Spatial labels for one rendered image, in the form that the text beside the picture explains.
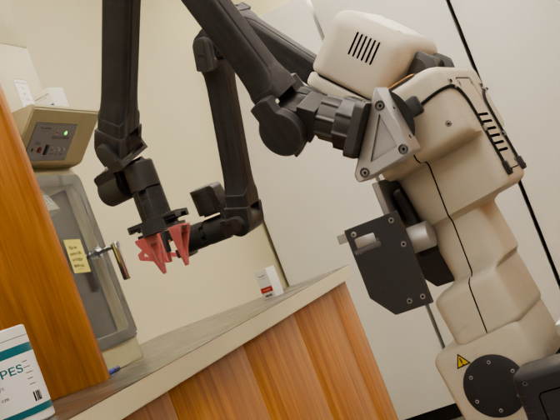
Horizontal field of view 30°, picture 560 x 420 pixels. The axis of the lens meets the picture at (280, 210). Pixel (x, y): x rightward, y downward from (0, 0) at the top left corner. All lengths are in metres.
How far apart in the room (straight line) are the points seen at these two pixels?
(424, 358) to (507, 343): 3.45
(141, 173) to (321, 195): 3.31
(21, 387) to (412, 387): 3.73
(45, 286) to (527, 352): 0.93
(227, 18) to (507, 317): 0.64
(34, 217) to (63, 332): 0.23
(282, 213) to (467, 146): 3.53
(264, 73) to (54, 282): 0.68
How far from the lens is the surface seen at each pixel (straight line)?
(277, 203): 5.21
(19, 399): 1.62
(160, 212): 1.88
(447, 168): 1.72
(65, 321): 2.08
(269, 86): 1.63
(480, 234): 1.74
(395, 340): 5.16
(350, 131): 1.56
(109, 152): 1.86
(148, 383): 1.73
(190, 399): 1.93
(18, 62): 2.47
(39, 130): 2.23
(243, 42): 1.63
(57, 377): 2.10
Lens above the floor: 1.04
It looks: 2 degrees up
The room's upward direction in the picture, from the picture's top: 21 degrees counter-clockwise
